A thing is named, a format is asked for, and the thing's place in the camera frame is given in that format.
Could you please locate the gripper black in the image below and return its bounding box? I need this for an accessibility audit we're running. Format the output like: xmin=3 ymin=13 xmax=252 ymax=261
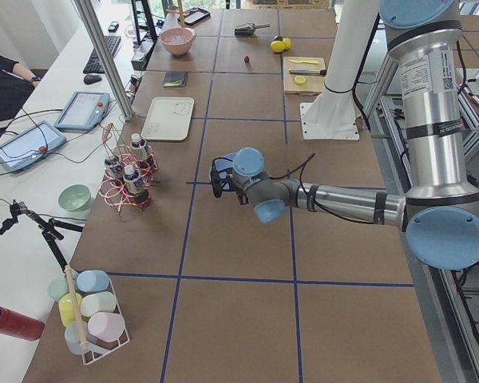
xmin=210 ymin=157 xmax=238 ymax=198

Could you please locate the blue plate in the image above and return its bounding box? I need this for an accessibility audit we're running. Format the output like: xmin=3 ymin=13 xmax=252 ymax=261
xmin=210 ymin=152 xmax=236 ymax=192

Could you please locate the cream bear tray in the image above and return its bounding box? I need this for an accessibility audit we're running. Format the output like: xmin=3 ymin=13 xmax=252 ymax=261
xmin=141 ymin=97 xmax=195 ymax=141

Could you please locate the tea bottle lower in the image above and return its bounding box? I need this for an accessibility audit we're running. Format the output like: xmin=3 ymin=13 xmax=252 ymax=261
xmin=124 ymin=164 xmax=149 ymax=205

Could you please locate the tea bottle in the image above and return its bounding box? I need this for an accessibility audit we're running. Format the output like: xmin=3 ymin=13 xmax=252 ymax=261
xmin=105 ymin=154 xmax=124 ymax=185
xmin=131 ymin=133 xmax=148 ymax=162
xmin=124 ymin=164 xmax=149 ymax=205

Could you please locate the tea bottle left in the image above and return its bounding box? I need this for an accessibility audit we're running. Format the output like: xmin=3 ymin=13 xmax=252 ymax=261
xmin=131 ymin=133 xmax=148 ymax=162

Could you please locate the tea bottle right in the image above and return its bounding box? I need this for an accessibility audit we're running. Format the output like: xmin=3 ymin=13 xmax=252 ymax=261
xmin=105 ymin=154 xmax=124 ymax=185

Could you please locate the grey folded cloth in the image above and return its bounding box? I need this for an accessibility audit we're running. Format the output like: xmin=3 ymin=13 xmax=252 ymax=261
xmin=163 ymin=71 xmax=188 ymax=88

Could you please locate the wooden cutting board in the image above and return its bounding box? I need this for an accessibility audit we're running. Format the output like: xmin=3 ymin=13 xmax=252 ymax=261
xmin=283 ymin=57 xmax=327 ymax=95

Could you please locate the half lemon slice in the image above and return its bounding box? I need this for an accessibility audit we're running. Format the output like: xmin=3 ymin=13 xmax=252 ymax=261
xmin=294 ymin=75 xmax=307 ymax=85

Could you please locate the yellow lemon front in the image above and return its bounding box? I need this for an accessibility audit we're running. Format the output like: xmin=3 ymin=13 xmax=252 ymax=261
xmin=270 ymin=40 xmax=286 ymax=53

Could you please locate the yellow lemon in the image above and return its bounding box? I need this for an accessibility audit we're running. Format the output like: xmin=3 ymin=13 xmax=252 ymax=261
xmin=270 ymin=40 xmax=286 ymax=53
xmin=282 ymin=38 xmax=291 ymax=50

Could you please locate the pink bowl of ice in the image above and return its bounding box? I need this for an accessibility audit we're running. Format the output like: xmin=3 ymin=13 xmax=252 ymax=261
xmin=160 ymin=28 xmax=196 ymax=56

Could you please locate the yellow plastic knife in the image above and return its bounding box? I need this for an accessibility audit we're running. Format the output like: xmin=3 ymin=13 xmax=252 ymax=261
xmin=288 ymin=59 xmax=319 ymax=65

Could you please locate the mint green bowl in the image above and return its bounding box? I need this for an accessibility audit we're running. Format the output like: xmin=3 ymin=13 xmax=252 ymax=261
xmin=58 ymin=184 xmax=92 ymax=212

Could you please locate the metal ice scoop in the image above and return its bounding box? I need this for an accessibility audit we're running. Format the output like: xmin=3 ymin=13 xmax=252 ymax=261
xmin=234 ymin=23 xmax=271 ymax=37

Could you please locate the yellow lemon rear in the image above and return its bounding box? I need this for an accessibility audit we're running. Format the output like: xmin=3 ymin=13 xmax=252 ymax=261
xmin=282 ymin=38 xmax=291 ymax=50

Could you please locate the far teach pendant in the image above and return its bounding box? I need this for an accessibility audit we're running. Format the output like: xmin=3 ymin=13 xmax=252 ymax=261
xmin=54 ymin=91 xmax=110 ymax=132

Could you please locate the teach pendant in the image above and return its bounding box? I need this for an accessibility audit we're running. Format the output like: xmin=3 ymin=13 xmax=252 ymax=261
xmin=0 ymin=120 xmax=67 ymax=172
xmin=54 ymin=91 xmax=110 ymax=132

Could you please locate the blue cup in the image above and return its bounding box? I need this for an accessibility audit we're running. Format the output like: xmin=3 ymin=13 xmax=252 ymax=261
xmin=77 ymin=270 xmax=109 ymax=293

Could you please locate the black computer mouse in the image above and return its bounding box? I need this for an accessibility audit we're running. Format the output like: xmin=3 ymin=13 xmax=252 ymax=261
xmin=83 ymin=73 xmax=102 ymax=85

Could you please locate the black keyboard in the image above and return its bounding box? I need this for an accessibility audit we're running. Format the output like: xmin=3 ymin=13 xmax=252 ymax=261
xmin=81 ymin=34 xmax=123 ymax=74

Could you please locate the white cup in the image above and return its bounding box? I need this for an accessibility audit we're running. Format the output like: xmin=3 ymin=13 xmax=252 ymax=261
xmin=81 ymin=291 xmax=117 ymax=318

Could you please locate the pink cup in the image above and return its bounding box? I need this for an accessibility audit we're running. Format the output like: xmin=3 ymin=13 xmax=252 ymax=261
xmin=87 ymin=312 xmax=125 ymax=342

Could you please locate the near teach pendant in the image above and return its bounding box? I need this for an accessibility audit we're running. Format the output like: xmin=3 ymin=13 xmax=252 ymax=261
xmin=0 ymin=120 xmax=67 ymax=172

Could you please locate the yellow cup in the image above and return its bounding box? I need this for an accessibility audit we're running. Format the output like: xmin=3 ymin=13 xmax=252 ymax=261
xmin=58 ymin=293 xmax=76 ymax=327

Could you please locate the pale green cup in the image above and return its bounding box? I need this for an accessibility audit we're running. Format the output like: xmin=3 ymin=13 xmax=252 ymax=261
xmin=47 ymin=278 xmax=69 ymax=302

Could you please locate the seated person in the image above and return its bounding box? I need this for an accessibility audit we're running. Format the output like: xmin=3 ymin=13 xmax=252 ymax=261
xmin=0 ymin=55 xmax=41 ymax=122

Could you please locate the red cylinder can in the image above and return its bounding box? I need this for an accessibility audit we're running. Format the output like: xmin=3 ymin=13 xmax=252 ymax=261
xmin=0 ymin=306 xmax=45 ymax=341

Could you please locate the copper wire bottle rack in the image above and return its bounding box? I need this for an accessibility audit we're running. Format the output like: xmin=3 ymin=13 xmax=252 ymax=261
xmin=98 ymin=123 xmax=159 ymax=211

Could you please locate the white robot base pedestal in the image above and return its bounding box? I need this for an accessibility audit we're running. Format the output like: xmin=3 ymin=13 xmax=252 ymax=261
xmin=301 ymin=0 xmax=380 ymax=140

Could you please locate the black camera tripod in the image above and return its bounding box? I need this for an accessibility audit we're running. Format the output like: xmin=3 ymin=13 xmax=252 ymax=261
xmin=0 ymin=199 xmax=85 ymax=274

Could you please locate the white wire cup rack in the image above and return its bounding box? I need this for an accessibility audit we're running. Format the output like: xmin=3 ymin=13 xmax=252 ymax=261
xmin=58 ymin=266 xmax=130 ymax=365

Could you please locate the aluminium frame post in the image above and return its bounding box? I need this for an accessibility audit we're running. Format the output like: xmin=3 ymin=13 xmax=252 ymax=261
xmin=74 ymin=0 xmax=133 ymax=121

